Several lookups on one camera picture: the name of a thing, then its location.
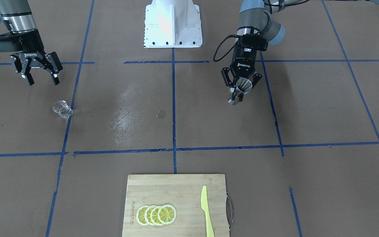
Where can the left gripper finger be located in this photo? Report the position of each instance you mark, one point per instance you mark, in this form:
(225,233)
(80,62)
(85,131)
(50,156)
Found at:
(246,85)
(228,82)

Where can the yellow plastic knife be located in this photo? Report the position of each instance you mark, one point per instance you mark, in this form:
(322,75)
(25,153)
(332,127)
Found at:
(205,207)

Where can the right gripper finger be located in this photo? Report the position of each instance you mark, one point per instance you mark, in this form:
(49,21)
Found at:
(54,66)
(22,68)

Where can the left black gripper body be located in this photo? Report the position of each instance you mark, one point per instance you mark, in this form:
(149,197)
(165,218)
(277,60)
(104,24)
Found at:
(243,58)

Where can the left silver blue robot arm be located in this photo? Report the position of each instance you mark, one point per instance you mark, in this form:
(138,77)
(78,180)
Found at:
(304,53)

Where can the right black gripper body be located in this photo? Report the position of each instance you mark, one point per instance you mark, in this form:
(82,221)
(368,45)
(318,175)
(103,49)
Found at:
(31,49)

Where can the steel jigger measuring cup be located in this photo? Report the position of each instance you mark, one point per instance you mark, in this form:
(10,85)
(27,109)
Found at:
(233,100)

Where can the clear glass shaker cup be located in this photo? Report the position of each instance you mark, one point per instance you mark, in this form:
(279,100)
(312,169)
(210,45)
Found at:
(62,109)

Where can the bamboo cutting board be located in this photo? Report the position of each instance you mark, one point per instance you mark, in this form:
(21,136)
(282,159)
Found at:
(183,192)

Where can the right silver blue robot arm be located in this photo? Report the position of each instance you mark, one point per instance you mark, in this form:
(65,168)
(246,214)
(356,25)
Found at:
(17,17)

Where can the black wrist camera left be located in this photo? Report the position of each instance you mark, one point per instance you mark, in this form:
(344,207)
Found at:
(253,41)

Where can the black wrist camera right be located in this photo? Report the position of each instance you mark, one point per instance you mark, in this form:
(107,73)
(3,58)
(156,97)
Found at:
(10,43)

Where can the lemon slice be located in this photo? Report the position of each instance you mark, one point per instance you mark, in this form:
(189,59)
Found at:
(154,216)
(167,214)
(141,219)
(147,215)

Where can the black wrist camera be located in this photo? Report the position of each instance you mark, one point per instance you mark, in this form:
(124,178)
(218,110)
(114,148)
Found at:
(253,41)
(10,43)

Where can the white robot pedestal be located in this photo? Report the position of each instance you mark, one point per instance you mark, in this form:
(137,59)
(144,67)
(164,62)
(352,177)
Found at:
(172,24)

